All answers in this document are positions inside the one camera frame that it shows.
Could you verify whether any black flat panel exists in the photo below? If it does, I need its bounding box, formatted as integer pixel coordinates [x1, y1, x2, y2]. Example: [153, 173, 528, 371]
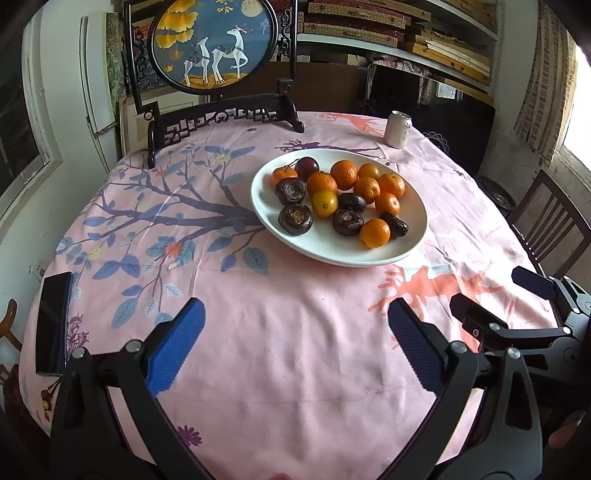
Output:
[367, 65, 497, 176]

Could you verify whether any beige patterned curtain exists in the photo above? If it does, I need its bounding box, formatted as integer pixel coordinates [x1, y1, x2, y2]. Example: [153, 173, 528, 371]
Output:
[512, 0, 579, 163]

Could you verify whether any white storage shelf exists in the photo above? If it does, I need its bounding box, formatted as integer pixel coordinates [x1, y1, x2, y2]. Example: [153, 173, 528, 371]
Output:
[295, 0, 504, 97]

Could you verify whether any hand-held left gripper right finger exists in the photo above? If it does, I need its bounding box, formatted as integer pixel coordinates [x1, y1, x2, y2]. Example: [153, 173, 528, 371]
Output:
[379, 298, 544, 480]

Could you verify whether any brown cardboard sheet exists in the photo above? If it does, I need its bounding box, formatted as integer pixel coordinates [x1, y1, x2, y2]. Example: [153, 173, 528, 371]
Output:
[295, 62, 370, 114]

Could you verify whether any greenish yellow citrus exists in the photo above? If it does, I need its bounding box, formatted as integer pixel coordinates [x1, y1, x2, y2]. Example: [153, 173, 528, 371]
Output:
[311, 190, 339, 219]

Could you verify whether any white window frame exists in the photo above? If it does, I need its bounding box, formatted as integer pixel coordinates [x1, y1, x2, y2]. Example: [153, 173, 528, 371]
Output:
[0, 28, 64, 208]

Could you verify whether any brown wooden furniture piece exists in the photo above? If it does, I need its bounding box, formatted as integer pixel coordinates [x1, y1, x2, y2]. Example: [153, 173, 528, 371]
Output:
[0, 298, 25, 416]

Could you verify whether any person's right hand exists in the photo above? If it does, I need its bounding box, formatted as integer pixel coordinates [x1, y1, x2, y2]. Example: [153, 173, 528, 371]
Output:
[547, 413, 585, 455]

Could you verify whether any pale beverage can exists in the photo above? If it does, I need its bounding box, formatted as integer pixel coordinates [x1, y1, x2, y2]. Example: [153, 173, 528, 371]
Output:
[385, 111, 413, 149]

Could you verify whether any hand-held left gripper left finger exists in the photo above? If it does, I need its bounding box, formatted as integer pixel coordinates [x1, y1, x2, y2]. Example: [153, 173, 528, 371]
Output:
[48, 296, 216, 480]

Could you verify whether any mandarin orange with stem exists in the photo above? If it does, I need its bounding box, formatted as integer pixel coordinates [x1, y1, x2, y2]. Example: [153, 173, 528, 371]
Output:
[271, 159, 300, 188]

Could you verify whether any white board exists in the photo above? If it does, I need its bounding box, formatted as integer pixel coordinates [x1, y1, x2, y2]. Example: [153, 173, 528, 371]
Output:
[81, 16, 117, 134]

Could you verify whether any round deer screen black stand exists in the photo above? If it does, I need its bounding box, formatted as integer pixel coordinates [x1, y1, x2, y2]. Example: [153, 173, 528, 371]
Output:
[122, 0, 305, 169]

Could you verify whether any black smartphone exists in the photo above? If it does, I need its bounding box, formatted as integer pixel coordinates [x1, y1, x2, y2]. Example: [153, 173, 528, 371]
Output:
[35, 271, 75, 377]

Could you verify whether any wire mesh object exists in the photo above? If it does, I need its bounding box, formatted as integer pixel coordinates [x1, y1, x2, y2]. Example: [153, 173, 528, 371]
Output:
[422, 129, 455, 153]

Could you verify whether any stack of wooden frames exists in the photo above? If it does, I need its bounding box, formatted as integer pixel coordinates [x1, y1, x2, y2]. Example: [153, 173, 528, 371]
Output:
[300, 0, 499, 88]

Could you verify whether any dark wooden chair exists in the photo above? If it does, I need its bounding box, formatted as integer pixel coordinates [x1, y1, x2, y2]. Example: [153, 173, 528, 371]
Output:
[508, 168, 580, 278]

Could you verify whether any white oval plate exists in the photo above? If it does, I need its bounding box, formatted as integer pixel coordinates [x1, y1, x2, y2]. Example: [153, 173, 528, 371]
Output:
[250, 148, 428, 267]

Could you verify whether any dark red passion fruit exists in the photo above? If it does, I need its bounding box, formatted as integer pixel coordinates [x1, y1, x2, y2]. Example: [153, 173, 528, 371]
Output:
[295, 157, 320, 182]

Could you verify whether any wrinkled dark passion fruit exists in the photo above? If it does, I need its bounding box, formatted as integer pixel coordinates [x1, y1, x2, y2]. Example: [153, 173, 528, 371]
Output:
[332, 208, 365, 236]
[337, 193, 368, 213]
[277, 205, 314, 236]
[274, 178, 308, 206]
[379, 212, 410, 239]

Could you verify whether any black round wheel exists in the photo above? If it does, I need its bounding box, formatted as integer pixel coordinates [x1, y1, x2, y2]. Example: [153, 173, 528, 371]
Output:
[478, 178, 518, 213]

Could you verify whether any pink printed tablecloth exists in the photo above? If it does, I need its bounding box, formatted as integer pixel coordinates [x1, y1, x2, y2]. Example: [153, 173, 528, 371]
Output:
[18, 111, 571, 480]

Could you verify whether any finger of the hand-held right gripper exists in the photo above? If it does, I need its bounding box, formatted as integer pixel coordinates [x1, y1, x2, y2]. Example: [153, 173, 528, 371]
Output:
[449, 293, 573, 355]
[511, 266, 591, 324]

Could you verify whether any smooth orange citrus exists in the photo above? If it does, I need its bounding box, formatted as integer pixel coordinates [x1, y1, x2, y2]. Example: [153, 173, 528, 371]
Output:
[329, 160, 359, 191]

